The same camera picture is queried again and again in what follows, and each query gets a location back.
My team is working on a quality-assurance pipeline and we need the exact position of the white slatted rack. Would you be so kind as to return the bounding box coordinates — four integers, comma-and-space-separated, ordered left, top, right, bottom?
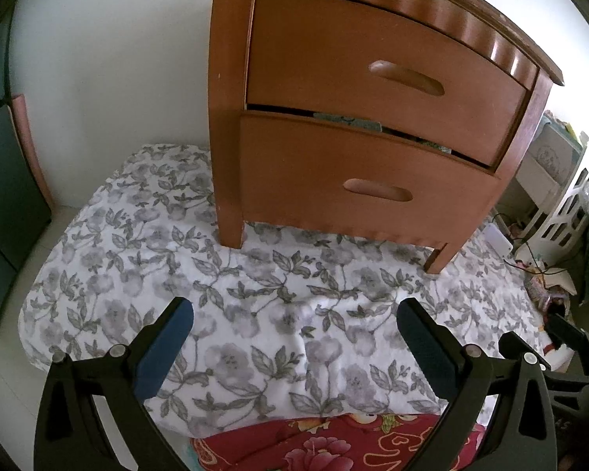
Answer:
515, 115, 589, 268

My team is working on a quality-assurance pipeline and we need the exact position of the grey floral white quilt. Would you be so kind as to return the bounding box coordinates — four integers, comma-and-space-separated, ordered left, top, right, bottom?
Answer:
18, 145, 548, 438

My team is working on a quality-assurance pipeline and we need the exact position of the red floral blanket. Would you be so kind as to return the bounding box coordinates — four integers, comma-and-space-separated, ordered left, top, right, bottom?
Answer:
190, 411, 487, 471

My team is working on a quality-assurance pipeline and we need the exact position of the brown wooden nightstand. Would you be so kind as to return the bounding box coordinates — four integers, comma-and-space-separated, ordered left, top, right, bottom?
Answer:
208, 0, 563, 274

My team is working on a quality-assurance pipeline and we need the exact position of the dark green cabinet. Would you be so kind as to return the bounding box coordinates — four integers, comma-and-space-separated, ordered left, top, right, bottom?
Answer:
0, 10, 51, 320

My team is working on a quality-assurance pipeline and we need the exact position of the wooden drawer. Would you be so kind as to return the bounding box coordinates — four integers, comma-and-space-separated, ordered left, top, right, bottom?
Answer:
240, 113, 500, 248
248, 0, 527, 166

